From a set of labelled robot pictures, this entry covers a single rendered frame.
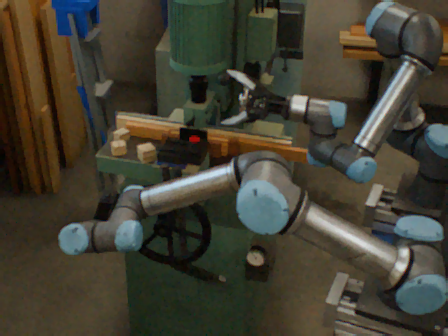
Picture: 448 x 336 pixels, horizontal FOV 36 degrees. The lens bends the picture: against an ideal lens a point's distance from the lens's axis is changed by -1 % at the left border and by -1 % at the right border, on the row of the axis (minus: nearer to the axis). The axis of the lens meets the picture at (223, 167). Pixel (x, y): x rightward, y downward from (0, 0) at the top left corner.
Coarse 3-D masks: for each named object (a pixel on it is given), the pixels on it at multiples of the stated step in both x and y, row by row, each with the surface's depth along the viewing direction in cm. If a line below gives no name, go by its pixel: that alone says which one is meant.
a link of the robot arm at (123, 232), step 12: (120, 216) 171; (132, 216) 173; (96, 228) 168; (108, 228) 167; (120, 228) 167; (132, 228) 166; (96, 240) 167; (108, 240) 167; (120, 240) 166; (132, 240) 166; (96, 252) 170
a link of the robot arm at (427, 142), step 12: (420, 132) 213; (432, 132) 209; (444, 132) 210; (420, 144) 211; (432, 144) 207; (444, 144) 205; (420, 156) 212; (432, 156) 208; (444, 156) 206; (420, 168) 215; (432, 168) 210; (444, 168) 209
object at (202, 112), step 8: (208, 96) 224; (192, 104) 219; (200, 104) 219; (208, 104) 220; (184, 112) 218; (192, 112) 217; (200, 112) 217; (208, 112) 221; (184, 120) 220; (200, 120) 218; (208, 120) 223
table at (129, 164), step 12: (108, 144) 228; (132, 144) 228; (156, 144) 229; (96, 156) 222; (108, 156) 222; (120, 156) 222; (132, 156) 222; (156, 156) 222; (228, 156) 223; (108, 168) 223; (120, 168) 222; (132, 168) 221; (144, 168) 219
